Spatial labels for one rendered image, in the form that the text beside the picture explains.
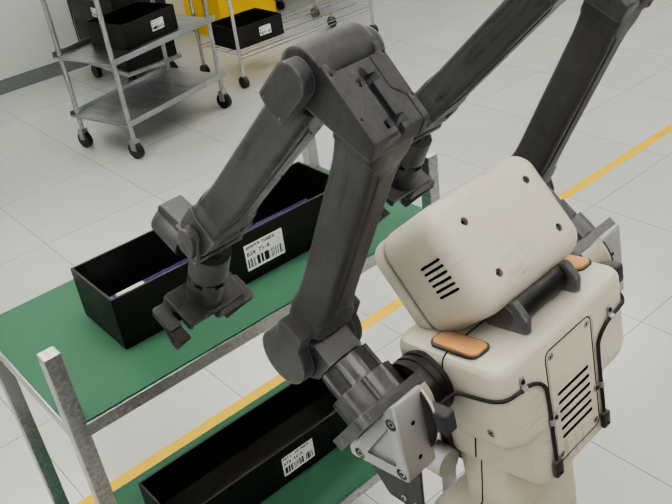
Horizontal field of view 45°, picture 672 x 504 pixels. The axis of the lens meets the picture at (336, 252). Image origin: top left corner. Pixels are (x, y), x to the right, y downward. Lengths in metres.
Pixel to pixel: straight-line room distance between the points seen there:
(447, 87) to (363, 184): 0.51
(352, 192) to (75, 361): 0.92
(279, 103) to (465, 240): 0.30
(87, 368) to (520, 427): 0.85
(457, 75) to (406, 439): 0.55
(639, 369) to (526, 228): 1.91
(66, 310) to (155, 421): 1.19
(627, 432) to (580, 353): 1.60
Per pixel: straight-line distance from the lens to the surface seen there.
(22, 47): 6.50
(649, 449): 2.64
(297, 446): 2.03
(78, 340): 1.66
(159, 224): 1.17
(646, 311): 3.16
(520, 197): 1.04
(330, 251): 0.87
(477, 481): 1.24
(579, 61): 1.12
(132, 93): 5.21
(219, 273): 1.14
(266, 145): 0.88
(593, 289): 1.09
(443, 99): 1.28
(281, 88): 0.77
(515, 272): 0.99
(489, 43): 1.19
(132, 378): 1.52
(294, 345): 0.97
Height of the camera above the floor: 1.86
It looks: 32 degrees down
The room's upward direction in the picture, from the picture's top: 8 degrees counter-clockwise
